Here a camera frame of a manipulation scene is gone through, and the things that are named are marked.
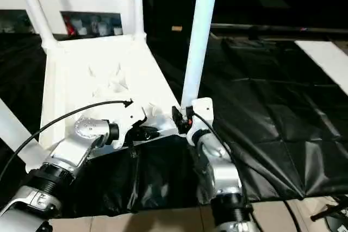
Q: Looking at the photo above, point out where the white flat board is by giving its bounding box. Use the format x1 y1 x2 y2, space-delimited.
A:
295 40 348 94

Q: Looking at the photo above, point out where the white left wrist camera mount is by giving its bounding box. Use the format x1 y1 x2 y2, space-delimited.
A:
113 103 150 151

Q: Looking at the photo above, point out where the dark metal rail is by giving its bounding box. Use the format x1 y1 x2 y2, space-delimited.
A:
210 23 348 36

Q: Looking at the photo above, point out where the black floor stand base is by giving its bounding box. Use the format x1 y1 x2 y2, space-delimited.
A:
311 203 348 232

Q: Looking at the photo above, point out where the black cloth mat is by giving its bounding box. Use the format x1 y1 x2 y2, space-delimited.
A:
0 30 348 219

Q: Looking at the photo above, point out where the white plastic table leg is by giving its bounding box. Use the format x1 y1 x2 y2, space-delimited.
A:
13 0 58 50
130 0 148 40
181 0 221 108
0 98 46 171

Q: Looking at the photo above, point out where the white plastic table top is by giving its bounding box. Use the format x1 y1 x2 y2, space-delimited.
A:
26 35 189 173

